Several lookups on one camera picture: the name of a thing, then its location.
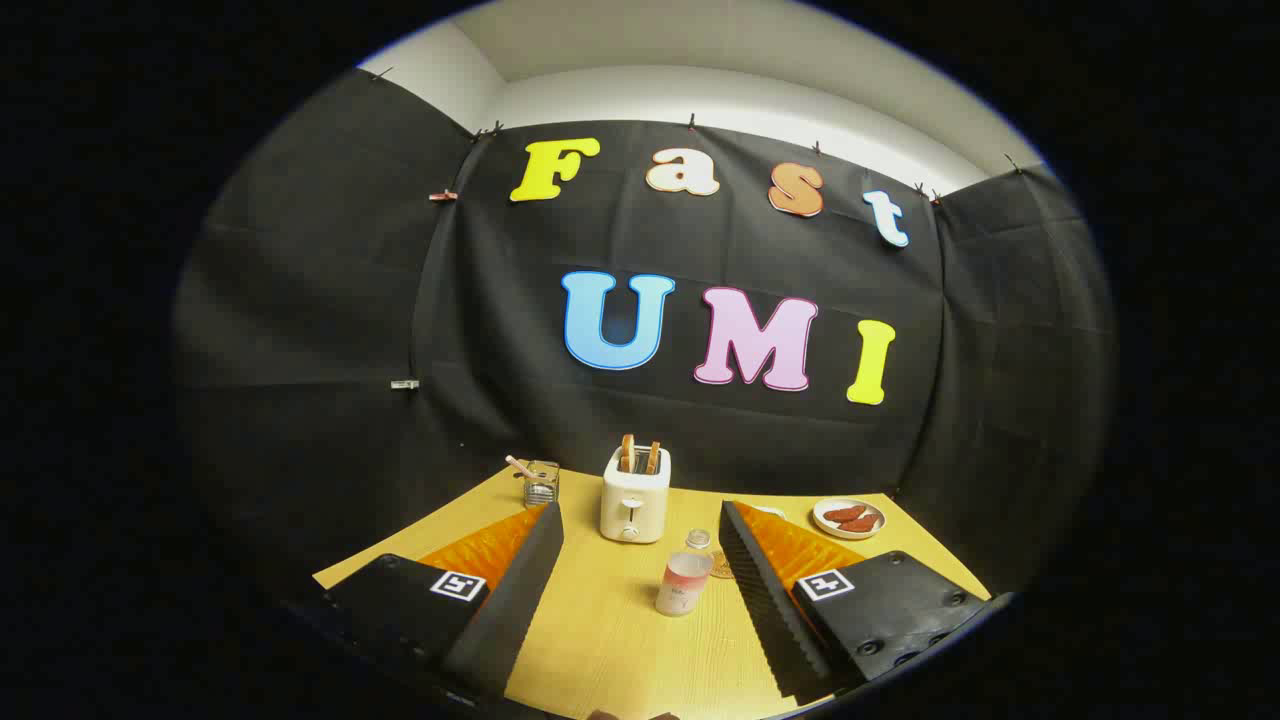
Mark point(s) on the toast bread slice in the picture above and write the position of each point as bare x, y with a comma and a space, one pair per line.
627, 455
652, 459

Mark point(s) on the round cork coaster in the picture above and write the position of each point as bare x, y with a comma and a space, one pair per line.
722, 570

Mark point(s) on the white round plate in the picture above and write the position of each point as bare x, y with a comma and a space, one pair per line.
822, 524

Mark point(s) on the white divided bean dish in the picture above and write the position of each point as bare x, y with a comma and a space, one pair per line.
770, 511

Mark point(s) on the wooden table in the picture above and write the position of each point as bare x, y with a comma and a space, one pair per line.
600, 640

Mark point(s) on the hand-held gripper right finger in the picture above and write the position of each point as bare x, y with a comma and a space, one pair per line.
770, 610

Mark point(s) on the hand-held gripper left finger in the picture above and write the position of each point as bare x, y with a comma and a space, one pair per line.
510, 610

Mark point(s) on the clear juice bottle pink label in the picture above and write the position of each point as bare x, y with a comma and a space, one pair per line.
683, 585

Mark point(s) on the cream toaster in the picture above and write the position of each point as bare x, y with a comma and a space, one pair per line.
634, 505

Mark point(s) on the pink straw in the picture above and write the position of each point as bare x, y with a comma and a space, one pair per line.
518, 465

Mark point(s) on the red meat piece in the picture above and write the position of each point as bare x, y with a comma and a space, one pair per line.
862, 523
843, 514

